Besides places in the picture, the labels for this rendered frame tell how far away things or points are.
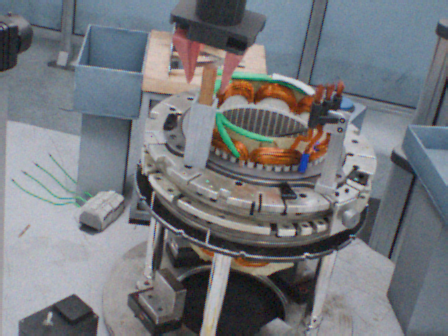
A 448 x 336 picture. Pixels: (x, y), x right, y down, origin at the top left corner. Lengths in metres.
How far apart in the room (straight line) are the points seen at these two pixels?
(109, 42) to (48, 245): 0.37
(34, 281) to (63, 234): 0.13
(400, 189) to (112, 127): 0.54
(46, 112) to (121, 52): 1.91
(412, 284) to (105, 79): 0.58
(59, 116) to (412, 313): 2.25
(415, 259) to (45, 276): 0.58
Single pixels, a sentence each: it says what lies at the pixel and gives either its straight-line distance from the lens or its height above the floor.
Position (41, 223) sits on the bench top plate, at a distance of 1.55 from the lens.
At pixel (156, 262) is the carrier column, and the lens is 1.38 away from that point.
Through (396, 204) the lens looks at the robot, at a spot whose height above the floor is 0.82.
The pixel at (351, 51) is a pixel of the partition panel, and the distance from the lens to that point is 3.59.
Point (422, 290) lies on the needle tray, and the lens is 1.40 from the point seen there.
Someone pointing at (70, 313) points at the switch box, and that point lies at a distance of 1.29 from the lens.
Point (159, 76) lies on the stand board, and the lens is 1.42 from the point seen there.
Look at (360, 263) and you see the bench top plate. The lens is 1.58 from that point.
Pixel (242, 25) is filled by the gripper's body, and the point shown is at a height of 1.30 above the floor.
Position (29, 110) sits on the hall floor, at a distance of 3.49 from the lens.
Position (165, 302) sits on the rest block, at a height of 0.84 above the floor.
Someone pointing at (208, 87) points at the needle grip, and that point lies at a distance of 1.09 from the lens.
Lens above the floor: 1.69
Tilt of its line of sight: 32 degrees down
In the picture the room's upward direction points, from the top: 10 degrees clockwise
